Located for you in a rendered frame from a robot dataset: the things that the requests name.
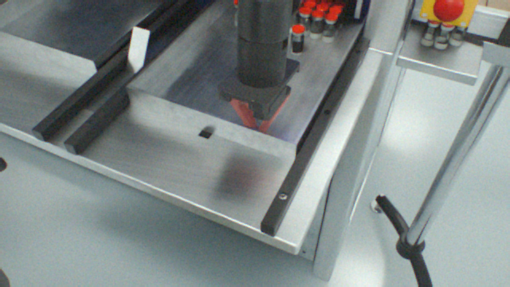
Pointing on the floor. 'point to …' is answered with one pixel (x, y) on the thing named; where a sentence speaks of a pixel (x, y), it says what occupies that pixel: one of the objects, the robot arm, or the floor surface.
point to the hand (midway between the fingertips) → (256, 132)
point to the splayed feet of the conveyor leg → (381, 205)
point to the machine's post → (360, 131)
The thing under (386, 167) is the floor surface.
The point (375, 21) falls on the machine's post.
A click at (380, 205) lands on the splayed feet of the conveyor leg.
